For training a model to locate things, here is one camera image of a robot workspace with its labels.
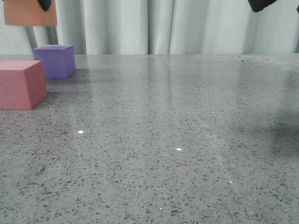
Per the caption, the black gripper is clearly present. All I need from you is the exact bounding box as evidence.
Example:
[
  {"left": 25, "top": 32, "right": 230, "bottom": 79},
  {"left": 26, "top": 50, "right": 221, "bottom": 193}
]
[{"left": 248, "top": 0, "right": 277, "bottom": 13}]

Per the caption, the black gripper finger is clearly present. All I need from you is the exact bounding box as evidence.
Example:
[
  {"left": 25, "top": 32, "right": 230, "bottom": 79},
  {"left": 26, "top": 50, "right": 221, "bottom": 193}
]
[{"left": 38, "top": 0, "right": 51, "bottom": 11}]

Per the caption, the orange foam cube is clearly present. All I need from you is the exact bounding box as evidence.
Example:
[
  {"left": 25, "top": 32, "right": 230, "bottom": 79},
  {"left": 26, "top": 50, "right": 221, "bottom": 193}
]
[{"left": 3, "top": 0, "right": 57, "bottom": 27}]

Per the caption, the pale green curtain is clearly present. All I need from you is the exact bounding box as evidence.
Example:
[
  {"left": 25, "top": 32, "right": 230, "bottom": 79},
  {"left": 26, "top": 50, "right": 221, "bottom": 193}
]
[{"left": 0, "top": 0, "right": 299, "bottom": 55}]

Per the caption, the purple foam cube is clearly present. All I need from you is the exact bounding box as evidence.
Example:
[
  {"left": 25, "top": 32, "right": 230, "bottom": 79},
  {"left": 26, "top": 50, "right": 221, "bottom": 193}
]
[{"left": 33, "top": 45, "right": 76, "bottom": 79}]

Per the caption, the pink foam cube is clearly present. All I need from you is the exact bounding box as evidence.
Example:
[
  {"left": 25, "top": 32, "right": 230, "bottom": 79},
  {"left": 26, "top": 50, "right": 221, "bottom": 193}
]
[{"left": 0, "top": 60, "right": 48, "bottom": 110}]

